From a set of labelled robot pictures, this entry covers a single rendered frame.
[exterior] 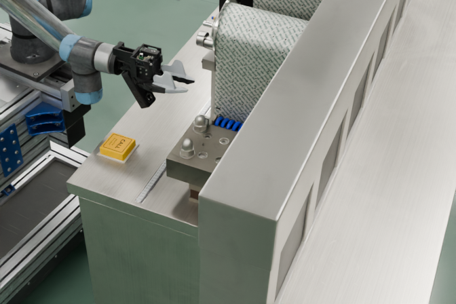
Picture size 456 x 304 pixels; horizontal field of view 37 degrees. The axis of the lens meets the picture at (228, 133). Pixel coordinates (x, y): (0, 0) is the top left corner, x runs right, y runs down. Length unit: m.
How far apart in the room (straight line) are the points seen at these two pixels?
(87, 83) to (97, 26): 2.23
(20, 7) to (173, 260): 0.76
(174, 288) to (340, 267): 1.03
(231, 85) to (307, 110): 0.91
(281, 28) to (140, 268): 0.75
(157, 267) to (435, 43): 0.93
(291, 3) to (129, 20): 2.42
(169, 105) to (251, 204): 1.34
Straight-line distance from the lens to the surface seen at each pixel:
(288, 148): 0.71
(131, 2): 4.28
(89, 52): 1.79
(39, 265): 2.58
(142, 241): 1.78
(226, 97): 1.69
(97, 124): 3.34
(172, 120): 1.93
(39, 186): 2.77
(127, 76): 1.77
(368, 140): 1.07
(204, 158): 1.61
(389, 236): 0.94
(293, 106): 0.77
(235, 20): 1.59
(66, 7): 2.28
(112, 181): 1.76
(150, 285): 1.91
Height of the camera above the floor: 2.13
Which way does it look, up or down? 41 degrees down
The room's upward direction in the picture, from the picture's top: 2 degrees clockwise
